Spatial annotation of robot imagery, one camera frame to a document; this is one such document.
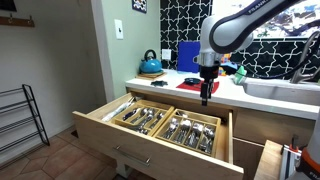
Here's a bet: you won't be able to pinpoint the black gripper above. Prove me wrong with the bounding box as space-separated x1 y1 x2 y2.
199 64 220 107

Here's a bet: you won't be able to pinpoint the light wooden drawer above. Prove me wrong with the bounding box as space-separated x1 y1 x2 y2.
72 91 245 180

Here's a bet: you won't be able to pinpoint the red cloth mat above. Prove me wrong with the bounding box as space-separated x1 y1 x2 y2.
175 79 220 94

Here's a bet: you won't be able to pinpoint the small black round dish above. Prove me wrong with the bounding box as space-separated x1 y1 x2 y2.
183 77 202 85

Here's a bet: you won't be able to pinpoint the bamboo cutlery organizer four compartments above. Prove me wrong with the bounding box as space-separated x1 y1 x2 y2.
153 108 222 158

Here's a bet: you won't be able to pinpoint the green dish sponge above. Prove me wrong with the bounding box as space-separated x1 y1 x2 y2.
233 65 248 85

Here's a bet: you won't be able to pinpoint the stainless steel spoon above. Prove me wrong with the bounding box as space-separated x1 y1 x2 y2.
130 107 150 125
138 109 156 129
163 117 181 140
199 125 216 154
186 122 205 148
149 111 166 130

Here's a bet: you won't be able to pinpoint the colourful mosaic tile board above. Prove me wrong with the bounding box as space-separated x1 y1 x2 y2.
218 53 233 77

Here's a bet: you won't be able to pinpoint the blue container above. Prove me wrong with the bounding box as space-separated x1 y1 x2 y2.
176 41 201 74

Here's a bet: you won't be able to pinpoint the black star-shaped trivet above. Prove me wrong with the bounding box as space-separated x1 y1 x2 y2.
150 80 169 88

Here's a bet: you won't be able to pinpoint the bamboo cutlery organizer three compartments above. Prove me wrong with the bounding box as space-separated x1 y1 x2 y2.
110 99 176 137

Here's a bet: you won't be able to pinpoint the square wooden trivet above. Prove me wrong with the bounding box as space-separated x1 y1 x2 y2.
135 71 168 81

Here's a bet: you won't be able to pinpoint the blue tea kettle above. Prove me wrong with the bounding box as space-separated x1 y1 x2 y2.
139 49 163 75

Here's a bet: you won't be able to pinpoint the wooden base cabinet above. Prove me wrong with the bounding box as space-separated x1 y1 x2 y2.
126 87 318 180

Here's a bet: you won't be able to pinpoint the white kitchen sink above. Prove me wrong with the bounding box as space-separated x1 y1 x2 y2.
242 79 320 107

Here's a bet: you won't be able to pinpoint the wooden robot cart top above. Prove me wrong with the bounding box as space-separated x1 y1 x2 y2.
253 139 284 180

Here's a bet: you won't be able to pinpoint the clear plastic wrapped packet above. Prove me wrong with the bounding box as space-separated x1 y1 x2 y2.
101 96 138 123

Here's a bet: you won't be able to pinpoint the grey metal faucet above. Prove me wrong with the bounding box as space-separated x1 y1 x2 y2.
289 31 320 84

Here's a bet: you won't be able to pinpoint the kitchen window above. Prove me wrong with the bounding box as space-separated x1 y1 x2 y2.
211 0 320 41

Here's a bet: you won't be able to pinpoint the white stand leg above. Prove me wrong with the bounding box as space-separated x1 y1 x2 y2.
115 163 134 179

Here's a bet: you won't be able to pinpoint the black metal shoe rack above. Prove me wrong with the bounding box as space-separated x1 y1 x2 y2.
0 83 51 158

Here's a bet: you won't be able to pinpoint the dark framed picture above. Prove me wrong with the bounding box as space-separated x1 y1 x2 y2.
0 0 18 13

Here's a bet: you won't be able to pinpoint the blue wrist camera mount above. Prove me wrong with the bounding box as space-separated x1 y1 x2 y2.
218 61 238 76

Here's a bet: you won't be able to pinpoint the white wall outlet plate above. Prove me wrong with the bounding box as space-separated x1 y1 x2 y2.
161 48 172 61

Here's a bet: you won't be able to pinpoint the blue-handled utensil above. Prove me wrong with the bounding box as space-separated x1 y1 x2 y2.
122 107 141 122

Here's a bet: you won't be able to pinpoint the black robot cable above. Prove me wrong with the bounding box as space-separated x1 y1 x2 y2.
233 31 320 80

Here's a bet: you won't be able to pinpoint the metal drawer handle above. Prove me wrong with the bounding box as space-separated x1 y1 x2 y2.
113 144 152 167

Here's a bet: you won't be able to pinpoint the aluminium profile rail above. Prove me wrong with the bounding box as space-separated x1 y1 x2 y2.
279 143 303 180

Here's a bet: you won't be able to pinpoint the white light switch plate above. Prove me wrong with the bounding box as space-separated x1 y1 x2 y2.
114 18 125 41

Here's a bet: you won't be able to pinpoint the grey robot base orange ring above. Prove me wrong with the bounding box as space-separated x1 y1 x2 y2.
286 119 320 180

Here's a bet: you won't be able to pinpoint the wooden coat hook rail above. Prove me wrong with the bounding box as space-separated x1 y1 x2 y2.
0 13 36 28

